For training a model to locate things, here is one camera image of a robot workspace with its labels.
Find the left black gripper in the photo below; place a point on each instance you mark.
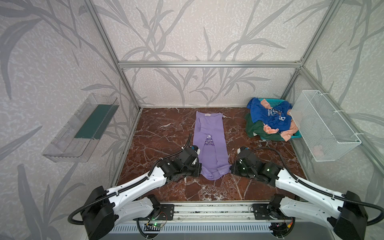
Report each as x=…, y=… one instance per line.
x=195, y=167

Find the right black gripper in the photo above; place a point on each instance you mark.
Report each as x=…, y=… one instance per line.
x=237, y=167

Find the purple t-shirt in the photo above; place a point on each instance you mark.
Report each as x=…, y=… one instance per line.
x=209, y=137

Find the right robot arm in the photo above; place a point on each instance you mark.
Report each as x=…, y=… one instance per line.
x=344, y=214

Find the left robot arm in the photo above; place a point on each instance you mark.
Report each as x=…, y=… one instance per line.
x=104, y=209

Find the green t-shirt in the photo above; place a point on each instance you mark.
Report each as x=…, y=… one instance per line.
x=260, y=129

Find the pink t-shirt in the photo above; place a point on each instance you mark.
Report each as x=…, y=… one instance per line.
x=293, y=132

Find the blue t-shirt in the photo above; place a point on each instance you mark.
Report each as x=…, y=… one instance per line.
x=276, y=117

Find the teal plastic basket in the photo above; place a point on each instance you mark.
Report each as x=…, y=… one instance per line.
x=292, y=133

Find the left circuit board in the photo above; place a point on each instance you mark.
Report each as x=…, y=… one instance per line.
x=154, y=227

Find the right wiring bundle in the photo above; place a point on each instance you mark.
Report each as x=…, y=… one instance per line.
x=280, y=228

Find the clear plastic tray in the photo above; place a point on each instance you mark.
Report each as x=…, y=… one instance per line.
x=77, y=140

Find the aluminium front rail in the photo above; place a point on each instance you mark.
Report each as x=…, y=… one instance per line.
x=234, y=211

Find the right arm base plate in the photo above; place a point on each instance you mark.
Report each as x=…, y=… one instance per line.
x=262, y=211

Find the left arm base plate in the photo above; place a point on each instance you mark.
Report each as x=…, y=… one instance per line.
x=163, y=212

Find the white wire basket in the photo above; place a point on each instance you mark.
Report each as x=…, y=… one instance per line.
x=325, y=132

